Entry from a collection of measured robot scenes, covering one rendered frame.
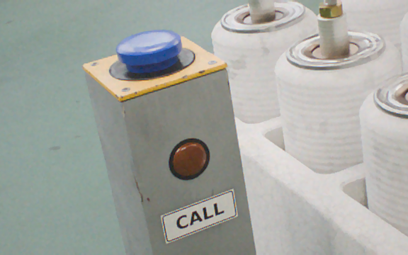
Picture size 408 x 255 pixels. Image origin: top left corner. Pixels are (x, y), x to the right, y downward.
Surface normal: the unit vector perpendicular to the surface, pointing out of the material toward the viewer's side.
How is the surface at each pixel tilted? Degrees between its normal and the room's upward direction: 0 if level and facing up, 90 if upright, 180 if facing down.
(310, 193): 0
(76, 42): 0
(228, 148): 90
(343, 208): 0
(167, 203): 90
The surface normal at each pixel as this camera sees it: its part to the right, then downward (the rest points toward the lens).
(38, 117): -0.15, -0.90
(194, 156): 0.44, 0.28
